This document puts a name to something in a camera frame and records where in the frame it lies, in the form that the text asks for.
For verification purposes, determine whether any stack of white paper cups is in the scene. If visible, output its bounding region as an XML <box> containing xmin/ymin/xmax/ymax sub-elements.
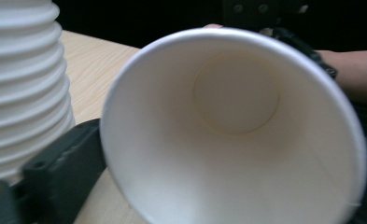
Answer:
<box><xmin>0</xmin><ymin>0</ymin><xmax>77</xmax><ymax>185</ymax></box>

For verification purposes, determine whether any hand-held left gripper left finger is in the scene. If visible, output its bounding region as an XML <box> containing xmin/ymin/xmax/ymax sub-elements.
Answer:
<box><xmin>0</xmin><ymin>118</ymin><xmax>108</xmax><ymax>224</ymax></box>

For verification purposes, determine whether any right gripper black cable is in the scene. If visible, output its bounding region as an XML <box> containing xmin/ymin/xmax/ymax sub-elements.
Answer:
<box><xmin>266</xmin><ymin>27</ymin><xmax>340</xmax><ymax>80</ymax></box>

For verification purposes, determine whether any single white paper cup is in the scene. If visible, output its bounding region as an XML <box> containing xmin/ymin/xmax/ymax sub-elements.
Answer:
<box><xmin>99</xmin><ymin>26</ymin><xmax>367</xmax><ymax>224</ymax></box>

